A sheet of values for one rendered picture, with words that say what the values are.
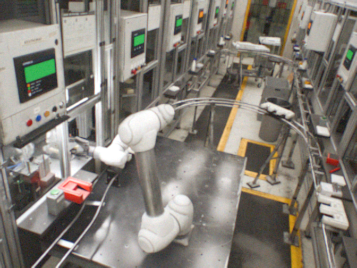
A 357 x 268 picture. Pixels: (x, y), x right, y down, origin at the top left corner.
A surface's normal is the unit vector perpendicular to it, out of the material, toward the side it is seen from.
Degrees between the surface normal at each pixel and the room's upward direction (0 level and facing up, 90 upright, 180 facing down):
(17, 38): 90
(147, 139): 79
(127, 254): 0
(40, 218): 0
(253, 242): 0
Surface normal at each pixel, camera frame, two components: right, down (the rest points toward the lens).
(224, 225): 0.11, -0.88
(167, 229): 0.76, 0.03
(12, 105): 0.95, 0.23
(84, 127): -0.28, 0.42
